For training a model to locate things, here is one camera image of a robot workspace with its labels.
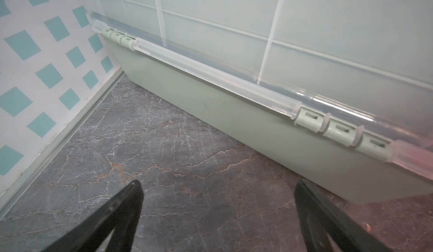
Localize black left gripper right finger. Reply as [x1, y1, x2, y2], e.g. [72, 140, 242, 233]
[294, 179, 391, 252]

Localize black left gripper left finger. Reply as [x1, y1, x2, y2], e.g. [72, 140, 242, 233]
[44, 180, 144, 252]

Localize clear lidded storage box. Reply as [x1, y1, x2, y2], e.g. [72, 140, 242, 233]
[85, 0, 433, 203]

